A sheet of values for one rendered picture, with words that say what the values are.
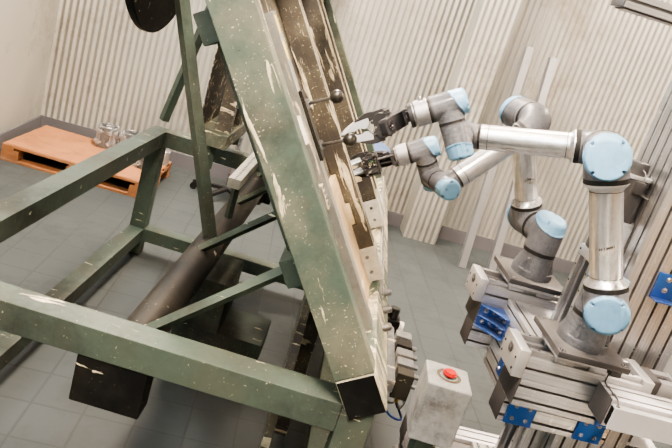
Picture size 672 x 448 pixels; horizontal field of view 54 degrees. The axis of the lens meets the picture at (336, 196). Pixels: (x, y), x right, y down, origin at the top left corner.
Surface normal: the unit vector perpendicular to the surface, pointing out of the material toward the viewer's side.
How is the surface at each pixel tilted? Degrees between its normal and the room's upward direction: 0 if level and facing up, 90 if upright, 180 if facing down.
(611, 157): 83
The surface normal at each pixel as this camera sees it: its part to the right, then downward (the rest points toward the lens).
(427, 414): -0.07, 0.27
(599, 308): -0.30, 0.31
